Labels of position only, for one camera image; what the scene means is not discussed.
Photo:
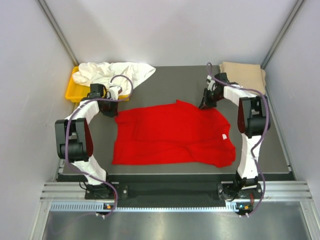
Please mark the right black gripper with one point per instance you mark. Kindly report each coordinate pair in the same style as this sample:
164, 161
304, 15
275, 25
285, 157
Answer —
205, 103

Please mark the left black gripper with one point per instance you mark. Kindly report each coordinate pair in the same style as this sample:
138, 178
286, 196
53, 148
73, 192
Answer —
113, 113

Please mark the red t-shirt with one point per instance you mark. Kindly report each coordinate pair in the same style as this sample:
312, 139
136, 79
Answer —
174, 133

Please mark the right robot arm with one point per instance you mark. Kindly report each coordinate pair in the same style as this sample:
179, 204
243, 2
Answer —
253, 122

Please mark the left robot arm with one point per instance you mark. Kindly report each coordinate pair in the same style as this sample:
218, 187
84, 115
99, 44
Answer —
73, 138

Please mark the white t-shirt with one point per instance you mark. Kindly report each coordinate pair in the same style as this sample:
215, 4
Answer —
127, 75

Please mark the yellow plastic bin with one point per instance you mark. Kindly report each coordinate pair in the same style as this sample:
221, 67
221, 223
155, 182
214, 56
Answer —
72, 92

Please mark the folded beige t-shirt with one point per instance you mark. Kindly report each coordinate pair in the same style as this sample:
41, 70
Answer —
249, 76

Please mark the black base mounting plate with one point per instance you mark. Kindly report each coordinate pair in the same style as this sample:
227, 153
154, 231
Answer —
171, 190

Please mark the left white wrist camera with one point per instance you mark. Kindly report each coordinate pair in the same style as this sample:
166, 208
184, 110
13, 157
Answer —
113, 92

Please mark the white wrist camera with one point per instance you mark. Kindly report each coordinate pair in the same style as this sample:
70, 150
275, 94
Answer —
113, 92
211, 83

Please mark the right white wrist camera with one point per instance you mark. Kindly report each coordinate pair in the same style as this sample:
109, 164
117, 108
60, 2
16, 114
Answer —
211, 83

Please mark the slotted grey cable duct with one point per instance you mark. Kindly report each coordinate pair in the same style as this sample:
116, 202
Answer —
103, 207

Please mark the aluminium frame rail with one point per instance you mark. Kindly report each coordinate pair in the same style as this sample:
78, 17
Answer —
271, 192

